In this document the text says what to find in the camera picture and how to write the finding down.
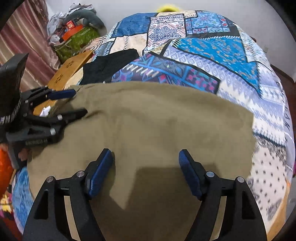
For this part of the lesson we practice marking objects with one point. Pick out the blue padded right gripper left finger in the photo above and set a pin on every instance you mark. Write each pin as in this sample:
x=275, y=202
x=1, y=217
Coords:
x=47, y=219

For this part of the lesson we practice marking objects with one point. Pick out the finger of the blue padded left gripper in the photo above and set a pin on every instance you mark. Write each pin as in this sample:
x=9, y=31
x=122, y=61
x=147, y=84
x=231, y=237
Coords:
x=67, y=115
x=37, y=96

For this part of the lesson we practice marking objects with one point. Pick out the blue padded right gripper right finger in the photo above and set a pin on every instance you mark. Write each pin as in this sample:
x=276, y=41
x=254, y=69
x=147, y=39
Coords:
x=242, y=219

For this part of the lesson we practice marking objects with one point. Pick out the khaki elastic waist pants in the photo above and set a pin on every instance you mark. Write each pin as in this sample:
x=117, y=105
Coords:
x=145, y=195

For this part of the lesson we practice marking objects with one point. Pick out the white crumpled cloth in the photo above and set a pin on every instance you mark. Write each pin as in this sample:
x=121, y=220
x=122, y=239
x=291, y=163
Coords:
x=45, y=111

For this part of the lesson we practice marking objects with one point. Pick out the wooden lap desk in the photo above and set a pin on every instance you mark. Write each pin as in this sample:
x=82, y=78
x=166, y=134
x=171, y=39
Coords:
x=68, y=69

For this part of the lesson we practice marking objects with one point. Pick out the orange jacket sleeve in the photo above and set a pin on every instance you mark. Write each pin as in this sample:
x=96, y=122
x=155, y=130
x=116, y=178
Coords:
x=6, y=172

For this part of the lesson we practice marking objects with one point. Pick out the black folded garment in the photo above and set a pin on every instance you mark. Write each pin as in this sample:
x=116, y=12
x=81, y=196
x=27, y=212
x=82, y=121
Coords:
x=104, y=67

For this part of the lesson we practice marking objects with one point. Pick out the striped pink curtain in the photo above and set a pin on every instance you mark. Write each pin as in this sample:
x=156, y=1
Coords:
x=26, y=32

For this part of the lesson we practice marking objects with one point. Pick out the green patterned storage bag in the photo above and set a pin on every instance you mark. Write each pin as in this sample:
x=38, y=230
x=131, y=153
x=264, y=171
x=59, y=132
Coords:
x=75, y=43

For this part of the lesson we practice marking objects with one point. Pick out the orange box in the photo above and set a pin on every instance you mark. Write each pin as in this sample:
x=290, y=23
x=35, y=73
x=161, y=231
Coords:
x=71, y=29

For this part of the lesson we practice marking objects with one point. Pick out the grey clothes pile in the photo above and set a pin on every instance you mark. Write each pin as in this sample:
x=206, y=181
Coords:
x=55, y=20

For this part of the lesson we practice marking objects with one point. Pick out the grey neck pillow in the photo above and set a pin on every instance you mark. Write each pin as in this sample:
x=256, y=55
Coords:
x=86, y=18

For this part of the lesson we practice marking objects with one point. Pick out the patchwork patterned bed quilt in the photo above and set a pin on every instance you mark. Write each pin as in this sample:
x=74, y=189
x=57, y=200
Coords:
x=207, y=52

